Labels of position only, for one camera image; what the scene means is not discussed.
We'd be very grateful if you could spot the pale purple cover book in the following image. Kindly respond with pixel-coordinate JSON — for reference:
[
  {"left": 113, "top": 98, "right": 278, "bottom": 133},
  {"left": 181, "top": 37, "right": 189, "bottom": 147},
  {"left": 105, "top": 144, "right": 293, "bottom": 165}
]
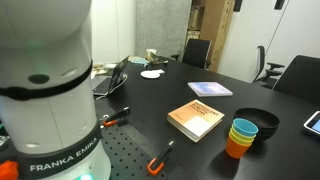
[{"left": 187, "top": 81, "right": 234, "bottom": 98}]

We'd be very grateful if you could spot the open black laptop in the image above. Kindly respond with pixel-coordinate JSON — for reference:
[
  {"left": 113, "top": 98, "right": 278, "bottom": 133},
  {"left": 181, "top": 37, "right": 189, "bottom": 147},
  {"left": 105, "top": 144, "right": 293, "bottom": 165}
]
[{"left": 91, "top": 54, "right": 130, "bottom": 98}]

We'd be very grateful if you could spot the tall brown cardboard box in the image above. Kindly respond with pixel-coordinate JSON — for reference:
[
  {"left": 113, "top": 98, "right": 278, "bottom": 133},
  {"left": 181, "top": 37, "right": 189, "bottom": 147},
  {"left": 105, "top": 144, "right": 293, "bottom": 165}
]
[{"left": 199, "top": 0, "right": 236, "bottom": 73}]

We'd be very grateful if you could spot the wooden shelf unit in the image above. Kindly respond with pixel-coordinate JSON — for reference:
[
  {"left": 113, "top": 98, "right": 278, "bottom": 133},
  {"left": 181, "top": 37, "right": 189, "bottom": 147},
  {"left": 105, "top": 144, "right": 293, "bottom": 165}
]
[{"left": 184, "top": 0, "right": 207, "bottom": 48}]

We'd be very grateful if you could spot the black armrest office chair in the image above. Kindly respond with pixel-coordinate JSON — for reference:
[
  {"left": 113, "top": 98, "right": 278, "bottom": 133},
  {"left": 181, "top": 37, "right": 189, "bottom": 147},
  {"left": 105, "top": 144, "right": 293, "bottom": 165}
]
[{"left": 252, "top": 45, "right": 286, "bottom": 88}]

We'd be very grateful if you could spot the black mesh office chair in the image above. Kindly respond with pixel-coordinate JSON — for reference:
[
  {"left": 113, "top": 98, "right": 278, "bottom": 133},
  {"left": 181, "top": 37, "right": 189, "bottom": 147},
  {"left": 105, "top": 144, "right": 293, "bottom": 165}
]
[{"left": 170, "top": 38, "right": 213, "bottom": 70}]

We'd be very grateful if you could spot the black wide-back chair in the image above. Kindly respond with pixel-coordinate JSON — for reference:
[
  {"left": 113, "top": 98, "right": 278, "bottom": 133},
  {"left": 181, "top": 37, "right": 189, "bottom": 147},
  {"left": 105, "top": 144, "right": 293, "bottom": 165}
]
[{"left": 272, "top": 54, "right": 320, "bottom": 104}]

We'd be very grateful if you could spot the white paper plate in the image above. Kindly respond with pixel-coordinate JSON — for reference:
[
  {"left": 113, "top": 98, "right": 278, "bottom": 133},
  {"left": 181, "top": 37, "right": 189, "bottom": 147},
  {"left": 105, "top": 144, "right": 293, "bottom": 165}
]
[{"left": 140, "top": 68, "right": 166, "bottom": 80}]

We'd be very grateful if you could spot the teal cloth item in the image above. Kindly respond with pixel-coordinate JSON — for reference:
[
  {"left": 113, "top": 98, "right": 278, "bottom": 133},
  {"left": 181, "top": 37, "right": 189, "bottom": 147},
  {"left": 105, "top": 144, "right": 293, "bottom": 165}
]
[{"left": 128, "top": 55, "right": 150, "bottom": 67}]

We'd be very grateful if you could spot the black bowl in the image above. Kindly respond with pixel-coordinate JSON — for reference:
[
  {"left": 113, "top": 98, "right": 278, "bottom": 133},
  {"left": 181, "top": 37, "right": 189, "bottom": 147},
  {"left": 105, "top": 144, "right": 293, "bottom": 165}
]
[{"left": 233, "top": 107, "right": 281, "bottom": 141}]

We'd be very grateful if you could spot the blue plastic cup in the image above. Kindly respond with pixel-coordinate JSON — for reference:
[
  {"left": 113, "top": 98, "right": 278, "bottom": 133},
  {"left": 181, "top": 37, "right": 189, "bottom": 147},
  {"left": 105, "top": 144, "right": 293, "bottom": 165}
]
[{"left": 232, "top": 118, "right": 259, "bottom": 138}]

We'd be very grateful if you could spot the white framed tablet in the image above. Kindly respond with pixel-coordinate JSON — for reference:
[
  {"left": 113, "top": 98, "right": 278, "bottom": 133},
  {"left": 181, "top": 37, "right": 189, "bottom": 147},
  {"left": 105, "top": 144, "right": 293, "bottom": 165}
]
[{"left": 303, "top": 110, "right": 320, "bottom": 136}]

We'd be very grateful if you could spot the green plastic cup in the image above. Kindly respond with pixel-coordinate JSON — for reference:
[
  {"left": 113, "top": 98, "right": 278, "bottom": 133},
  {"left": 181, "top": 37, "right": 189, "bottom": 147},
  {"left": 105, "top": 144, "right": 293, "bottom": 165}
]
[{"left": 230, "top": 127, "right": 258, "bottom": 143}]

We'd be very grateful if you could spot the yellow plastic cup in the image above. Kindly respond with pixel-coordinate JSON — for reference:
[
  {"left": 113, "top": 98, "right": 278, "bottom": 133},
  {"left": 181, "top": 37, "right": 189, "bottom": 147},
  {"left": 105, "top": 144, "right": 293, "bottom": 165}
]
[{"left": 228, "top": 131, "right": 256, "bottom": 148}]

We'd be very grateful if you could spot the orange plastic cup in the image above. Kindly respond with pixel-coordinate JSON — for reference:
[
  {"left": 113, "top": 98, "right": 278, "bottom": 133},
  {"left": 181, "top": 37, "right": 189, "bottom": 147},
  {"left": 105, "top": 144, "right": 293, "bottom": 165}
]
[{"left": 225, "top": 135, "right": 252, "bottom": 160}]

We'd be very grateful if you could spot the paper stack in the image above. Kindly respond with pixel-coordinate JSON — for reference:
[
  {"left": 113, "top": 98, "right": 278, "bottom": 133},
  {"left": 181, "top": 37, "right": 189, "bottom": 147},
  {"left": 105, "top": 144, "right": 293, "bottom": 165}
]
[{"left": 91, "top": 61, "right": 118, "bottom": 79}]

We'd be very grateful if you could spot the black orange bar clamp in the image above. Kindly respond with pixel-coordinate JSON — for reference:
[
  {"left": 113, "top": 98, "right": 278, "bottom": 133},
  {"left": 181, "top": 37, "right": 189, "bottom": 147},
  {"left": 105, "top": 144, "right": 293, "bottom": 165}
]
[
  {"left": 99, "top": 106, "right": 131, "bottom": 128},
  {"left": 146, "top": 139, "right": 176, "bottom": 177}
]

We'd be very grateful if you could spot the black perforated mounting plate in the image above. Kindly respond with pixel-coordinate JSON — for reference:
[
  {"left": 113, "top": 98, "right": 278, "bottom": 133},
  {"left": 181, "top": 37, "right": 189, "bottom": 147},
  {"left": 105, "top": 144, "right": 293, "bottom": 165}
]
[{"left": 99, "top": 114, "right": 183, "bottom": 180}]

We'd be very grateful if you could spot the orange plastic part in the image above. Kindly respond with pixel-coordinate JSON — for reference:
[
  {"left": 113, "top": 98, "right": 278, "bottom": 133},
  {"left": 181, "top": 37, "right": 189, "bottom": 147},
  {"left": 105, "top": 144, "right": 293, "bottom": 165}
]
[{"left": 0, "top": 159, "right": 20, "bottom": 180}]

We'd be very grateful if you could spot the grey felt wall panel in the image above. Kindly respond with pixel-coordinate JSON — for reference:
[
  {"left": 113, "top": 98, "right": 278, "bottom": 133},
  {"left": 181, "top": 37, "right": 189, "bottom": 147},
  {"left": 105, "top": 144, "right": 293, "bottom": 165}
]
[{"left": 135, "top": 0, "right": 193, "bottom": 60}]

